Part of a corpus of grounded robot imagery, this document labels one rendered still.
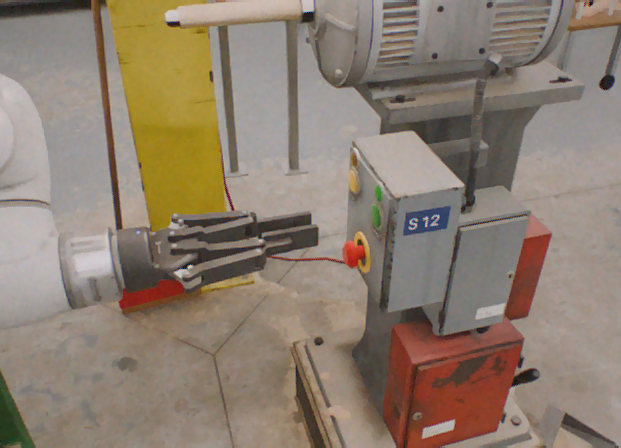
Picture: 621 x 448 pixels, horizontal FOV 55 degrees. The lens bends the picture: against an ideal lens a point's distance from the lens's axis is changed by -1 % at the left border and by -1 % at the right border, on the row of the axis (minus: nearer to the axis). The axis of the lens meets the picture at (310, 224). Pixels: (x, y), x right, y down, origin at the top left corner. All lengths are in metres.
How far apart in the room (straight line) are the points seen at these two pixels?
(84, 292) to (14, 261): 0.08
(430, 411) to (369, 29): 0.80
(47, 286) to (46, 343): 1.56
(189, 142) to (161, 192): 0.21
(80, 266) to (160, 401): 1.31
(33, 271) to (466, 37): 0.65
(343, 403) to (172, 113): 1.02
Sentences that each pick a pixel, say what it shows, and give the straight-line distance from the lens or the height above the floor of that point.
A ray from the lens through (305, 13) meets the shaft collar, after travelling 0.95.
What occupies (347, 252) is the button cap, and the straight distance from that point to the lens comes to 0.85.
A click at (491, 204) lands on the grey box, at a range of 1.10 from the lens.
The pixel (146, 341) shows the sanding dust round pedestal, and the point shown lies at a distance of 2.15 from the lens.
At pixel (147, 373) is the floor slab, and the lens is 2.05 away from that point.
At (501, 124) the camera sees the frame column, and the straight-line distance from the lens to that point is 1.08.
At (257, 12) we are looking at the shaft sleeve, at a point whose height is 1.25.
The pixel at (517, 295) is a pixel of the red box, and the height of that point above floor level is 0.63.
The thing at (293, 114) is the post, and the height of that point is 0.30.
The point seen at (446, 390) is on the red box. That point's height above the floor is 0.53.
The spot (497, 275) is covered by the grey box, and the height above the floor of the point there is 0.80.
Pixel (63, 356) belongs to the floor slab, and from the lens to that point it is 2.19.
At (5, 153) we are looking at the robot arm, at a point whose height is 1.21.
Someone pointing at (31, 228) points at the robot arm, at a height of 1.13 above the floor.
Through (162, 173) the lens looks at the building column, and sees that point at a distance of 2.05.
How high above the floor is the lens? 1.52
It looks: 36 degrees down
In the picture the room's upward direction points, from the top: straight up
